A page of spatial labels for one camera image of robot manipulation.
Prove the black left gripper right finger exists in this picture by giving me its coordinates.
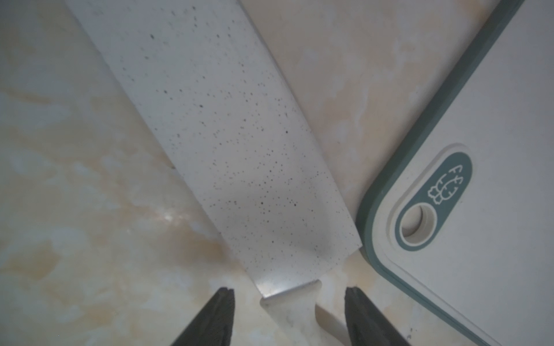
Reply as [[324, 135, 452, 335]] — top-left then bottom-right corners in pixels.
[[345, 287, 410, 346]]

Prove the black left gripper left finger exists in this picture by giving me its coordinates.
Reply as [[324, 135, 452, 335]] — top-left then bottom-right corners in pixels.
[[172, 287, 235, 346]]

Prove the white speckled ceramic knife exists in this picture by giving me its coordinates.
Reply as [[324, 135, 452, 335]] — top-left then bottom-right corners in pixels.
[[68, 1, 361, 345]]

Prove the white green-rimmed cutting board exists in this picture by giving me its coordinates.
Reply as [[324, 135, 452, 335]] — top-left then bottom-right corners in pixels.
[[356, 1, 553, 345]]

